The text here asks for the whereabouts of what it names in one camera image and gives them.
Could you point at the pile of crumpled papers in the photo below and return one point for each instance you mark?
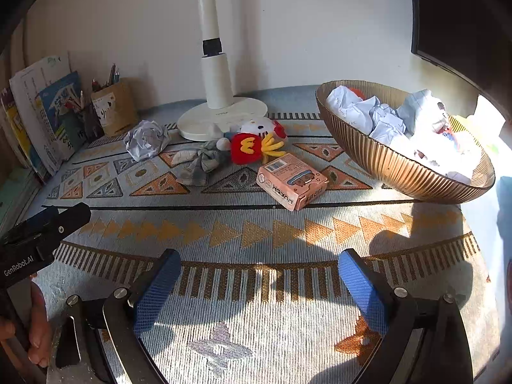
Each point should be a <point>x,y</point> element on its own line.
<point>360,112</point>

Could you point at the brown ribbed bowl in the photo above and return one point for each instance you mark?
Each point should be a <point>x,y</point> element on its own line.
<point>400,176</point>

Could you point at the patterned woven table mat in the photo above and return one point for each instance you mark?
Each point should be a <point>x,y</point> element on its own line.
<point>256,240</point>

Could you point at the row of leaning books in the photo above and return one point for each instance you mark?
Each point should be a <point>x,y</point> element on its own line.
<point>32,80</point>

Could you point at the bundle of pens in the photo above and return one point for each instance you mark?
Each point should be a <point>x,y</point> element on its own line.
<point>108,78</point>

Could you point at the yellow cover book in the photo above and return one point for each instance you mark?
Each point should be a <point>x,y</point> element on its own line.
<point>18,128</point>

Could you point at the pink cardboard box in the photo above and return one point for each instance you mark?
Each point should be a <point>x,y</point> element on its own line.
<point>292,186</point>

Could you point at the beige curtain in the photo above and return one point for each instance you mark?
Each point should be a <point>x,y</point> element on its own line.
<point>18,60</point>

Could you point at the bundle of coloured pencils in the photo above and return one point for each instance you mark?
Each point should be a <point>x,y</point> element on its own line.
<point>76,102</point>

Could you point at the crumpled white paper ball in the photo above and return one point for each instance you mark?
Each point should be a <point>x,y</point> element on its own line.
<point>146,140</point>

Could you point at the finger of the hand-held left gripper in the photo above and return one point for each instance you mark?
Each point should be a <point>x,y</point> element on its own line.
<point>34,224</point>
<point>70,222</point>

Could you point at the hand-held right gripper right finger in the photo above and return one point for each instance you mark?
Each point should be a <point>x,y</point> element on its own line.
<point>362,288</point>

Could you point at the white cat plush red outfit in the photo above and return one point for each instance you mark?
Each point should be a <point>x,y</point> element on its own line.
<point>246,148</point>

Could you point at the black mesh pen holder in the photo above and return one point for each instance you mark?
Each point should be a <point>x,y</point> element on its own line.
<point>91,126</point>

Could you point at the brown paper pen holder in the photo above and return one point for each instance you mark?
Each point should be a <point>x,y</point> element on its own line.
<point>116,108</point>

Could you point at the person's left hand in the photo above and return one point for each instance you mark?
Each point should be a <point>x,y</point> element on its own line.
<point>40,328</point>

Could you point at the grey striped sock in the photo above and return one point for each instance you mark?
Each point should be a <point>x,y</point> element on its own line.
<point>200,164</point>

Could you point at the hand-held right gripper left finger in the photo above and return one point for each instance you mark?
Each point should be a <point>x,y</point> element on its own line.
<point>156,288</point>

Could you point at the green book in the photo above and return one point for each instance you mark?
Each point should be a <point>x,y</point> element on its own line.
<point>12,196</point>

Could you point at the blue picture book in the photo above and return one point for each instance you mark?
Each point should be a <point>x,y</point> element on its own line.
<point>60,116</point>

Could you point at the black monitor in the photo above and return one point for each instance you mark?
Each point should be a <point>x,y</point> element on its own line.
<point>460,20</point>

